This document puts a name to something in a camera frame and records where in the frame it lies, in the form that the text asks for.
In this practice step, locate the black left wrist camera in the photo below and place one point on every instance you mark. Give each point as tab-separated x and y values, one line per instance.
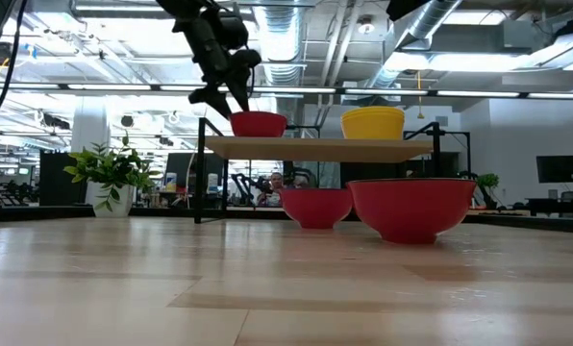
233	29

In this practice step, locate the white plant pot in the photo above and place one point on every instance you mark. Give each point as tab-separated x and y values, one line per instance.
123	204

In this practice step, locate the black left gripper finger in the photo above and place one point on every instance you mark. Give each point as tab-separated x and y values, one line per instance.
214	101
241	91

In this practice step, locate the green leafy plant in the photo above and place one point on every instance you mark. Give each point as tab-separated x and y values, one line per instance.
106	168

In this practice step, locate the white round ceiling detector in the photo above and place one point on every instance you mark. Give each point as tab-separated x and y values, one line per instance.
366	28

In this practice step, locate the wooden shelf with black frame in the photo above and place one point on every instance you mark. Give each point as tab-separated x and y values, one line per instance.
315	150

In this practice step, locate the black desk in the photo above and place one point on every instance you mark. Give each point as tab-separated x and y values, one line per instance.
555	204

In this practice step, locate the black cabinet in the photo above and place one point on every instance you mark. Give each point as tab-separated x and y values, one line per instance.
56	178

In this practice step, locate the black wall monitor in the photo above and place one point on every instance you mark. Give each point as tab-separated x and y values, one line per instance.
559	169

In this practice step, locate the silver ribbed ventilation duct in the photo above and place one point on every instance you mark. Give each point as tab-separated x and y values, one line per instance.
281	38

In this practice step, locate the person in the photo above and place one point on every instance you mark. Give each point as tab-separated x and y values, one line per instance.
277	181

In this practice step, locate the red mini bowl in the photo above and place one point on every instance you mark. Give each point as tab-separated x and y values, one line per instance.
411	211
262	126
315	209

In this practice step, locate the black screen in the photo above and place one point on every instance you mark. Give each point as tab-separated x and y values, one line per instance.
185	163

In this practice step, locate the small green potted plant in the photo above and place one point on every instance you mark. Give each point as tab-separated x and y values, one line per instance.
487	182

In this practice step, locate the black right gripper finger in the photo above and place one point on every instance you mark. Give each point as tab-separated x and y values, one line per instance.
402	6

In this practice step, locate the white column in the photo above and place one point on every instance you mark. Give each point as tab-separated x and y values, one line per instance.
89	125

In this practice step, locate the white container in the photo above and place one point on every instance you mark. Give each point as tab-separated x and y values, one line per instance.
213	183
171	182

